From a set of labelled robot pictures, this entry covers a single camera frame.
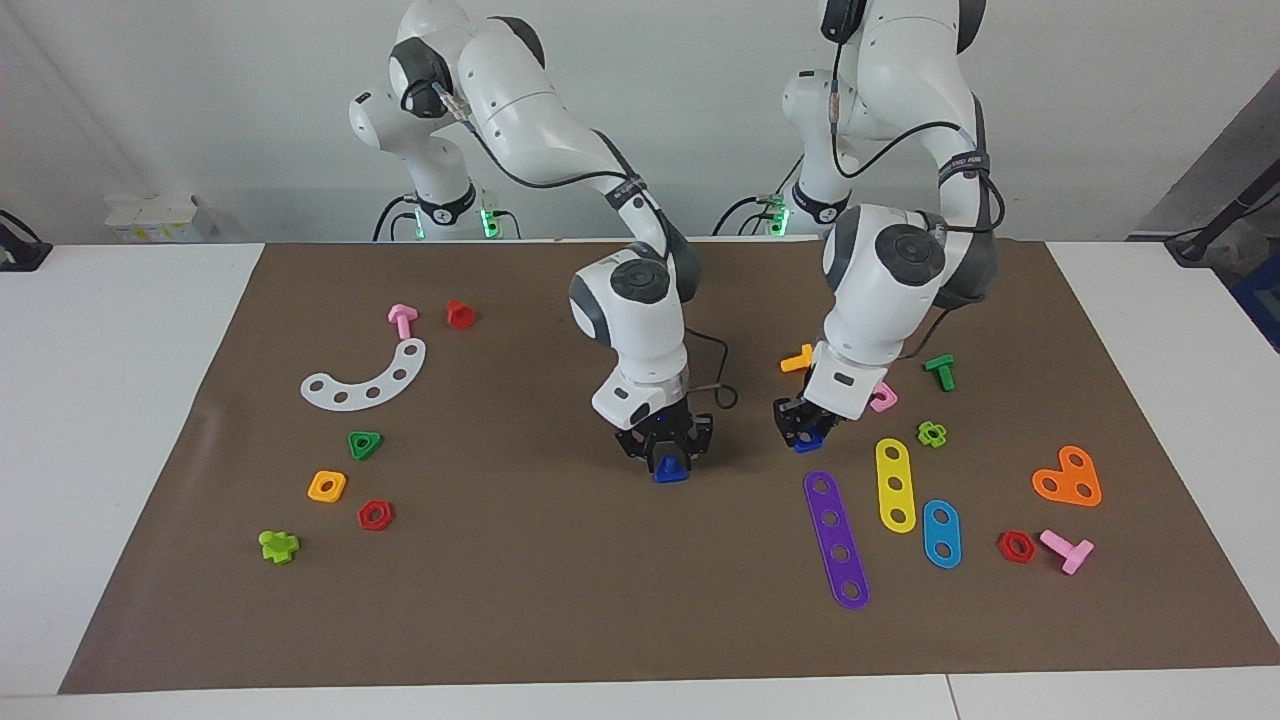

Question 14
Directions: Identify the yellow three-hole plastic strip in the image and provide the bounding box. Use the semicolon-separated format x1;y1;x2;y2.
875;438;918;535

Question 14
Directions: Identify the purple four-hole plastic strip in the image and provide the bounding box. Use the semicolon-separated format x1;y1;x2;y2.
803;470;871;611

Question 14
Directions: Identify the blue two-hole plastic strip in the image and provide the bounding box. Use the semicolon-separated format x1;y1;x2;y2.
921;499;963;570

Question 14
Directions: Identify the brown table mat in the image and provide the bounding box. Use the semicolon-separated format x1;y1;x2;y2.
58;240;1280;696

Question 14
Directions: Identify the orange heart-shaped plastic plate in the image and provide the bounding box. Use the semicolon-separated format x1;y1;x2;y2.
1031;445;1103;508

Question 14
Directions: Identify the white curved five-hole strip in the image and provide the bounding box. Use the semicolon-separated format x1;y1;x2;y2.
300;338;428;412

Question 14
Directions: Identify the blue crate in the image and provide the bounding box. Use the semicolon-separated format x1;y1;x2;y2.
1232;280;1280;353

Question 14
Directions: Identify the black stand leg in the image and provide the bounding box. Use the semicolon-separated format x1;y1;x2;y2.
1165;160;1280;267

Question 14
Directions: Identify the white cardboard box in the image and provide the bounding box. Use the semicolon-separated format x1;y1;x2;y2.
104;194;217;244

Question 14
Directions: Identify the black clamp device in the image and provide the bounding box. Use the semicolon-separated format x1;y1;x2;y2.
0;208;53;273

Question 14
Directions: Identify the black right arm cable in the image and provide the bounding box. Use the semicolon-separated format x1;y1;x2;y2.
400;78;741;411

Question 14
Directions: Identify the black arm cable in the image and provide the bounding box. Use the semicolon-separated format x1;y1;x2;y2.
400;78;741;411
826;0;1005;361

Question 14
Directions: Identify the black base cable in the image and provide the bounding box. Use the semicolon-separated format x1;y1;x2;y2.
712;195;776;238
373;195;416;243

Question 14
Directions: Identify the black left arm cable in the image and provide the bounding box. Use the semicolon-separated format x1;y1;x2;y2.
826;0;1005;361

